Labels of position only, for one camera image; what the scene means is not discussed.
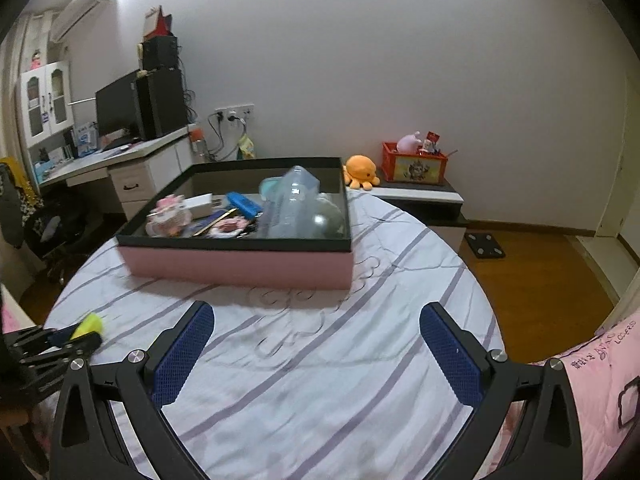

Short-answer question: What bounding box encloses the yellow highlighter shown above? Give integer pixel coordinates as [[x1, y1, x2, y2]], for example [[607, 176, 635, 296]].
[[70, 312, 103, 340]]

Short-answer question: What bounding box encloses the pink white brick figure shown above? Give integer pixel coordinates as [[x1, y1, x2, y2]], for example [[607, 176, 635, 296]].
[[145, 194, 193, 237]]

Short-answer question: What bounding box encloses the blue highlighter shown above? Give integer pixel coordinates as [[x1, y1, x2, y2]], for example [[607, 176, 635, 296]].
[[226, 192, 262, 220]]

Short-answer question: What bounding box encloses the teal round plastic container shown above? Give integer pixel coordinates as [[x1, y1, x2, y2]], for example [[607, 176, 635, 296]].
[[258, 177, 282, 205]]

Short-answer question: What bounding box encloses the clear dental flossers box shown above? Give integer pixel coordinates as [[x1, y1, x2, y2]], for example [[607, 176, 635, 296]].
[[258, 166, 320, 240]]

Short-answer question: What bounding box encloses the pink bed quilt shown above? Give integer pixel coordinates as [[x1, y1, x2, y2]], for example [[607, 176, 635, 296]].
[[479, 309, 640, 480]]

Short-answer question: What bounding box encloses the black office chair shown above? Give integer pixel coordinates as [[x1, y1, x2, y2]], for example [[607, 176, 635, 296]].
[[0, 156, 72, 281]]

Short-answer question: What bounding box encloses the white desk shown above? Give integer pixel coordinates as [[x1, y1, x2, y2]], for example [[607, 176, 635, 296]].
[[39, 127, 193, 219]]

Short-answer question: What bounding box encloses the black floor scale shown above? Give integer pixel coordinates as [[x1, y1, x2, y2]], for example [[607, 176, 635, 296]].
[[464, 231, 506, 259]]

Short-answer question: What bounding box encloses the black computer monitor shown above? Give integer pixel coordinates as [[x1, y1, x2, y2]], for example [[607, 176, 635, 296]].
[[96, 70, 140, 152]]

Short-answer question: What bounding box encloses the orange cap water bottle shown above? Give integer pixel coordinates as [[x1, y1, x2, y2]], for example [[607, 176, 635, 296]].
[[190, 128, 208, 162]]

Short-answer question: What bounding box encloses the pink black storage box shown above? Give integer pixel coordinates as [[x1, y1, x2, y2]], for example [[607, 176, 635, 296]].
[[116, 157, 354, 289]]

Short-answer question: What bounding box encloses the white glass door cabinet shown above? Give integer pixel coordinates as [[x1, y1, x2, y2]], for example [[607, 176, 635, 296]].
[[20, 62, 74, 148]]

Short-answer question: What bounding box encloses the yellow snack bag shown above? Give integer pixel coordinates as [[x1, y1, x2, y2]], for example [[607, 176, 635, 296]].
[[236, 133, 256, 160]]

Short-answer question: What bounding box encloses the black computer tower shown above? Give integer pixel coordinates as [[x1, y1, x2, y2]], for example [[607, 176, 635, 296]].
[[134, 67, 188, 141]]

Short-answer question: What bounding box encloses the low black white cabinet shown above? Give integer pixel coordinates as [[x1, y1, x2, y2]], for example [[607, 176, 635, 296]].
[[371, 170, 468, 252]]

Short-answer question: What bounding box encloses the small doll figurine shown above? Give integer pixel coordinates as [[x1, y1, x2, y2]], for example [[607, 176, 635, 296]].
[[29, 50, 43, 70]]

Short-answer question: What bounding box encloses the black speaker box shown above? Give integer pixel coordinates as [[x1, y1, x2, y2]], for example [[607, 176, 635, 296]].
[[141, 36, 179, 70]]

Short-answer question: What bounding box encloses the red toy box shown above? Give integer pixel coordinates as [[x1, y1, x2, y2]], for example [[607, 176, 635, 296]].
[[381, 142, 448, 185]]

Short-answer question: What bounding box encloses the orange octopus plush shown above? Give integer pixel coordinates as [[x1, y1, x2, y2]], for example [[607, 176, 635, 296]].
[[343, 155, 380, 191]]

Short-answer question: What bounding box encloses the red white desk calendar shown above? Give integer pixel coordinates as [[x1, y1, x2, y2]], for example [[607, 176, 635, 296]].
[[143, 6, 172, 41]]

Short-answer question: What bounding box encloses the pink plush toy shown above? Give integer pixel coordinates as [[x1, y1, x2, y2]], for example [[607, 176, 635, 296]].
[[396, 131, 423, 155]]

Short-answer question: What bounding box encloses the white air conditioner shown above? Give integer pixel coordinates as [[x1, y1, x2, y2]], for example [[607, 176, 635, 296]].
[[49, 0, 111, 44]]

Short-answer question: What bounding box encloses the white wall power strip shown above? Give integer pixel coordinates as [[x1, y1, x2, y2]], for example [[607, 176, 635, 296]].
[[214, 103, 255, 122]]

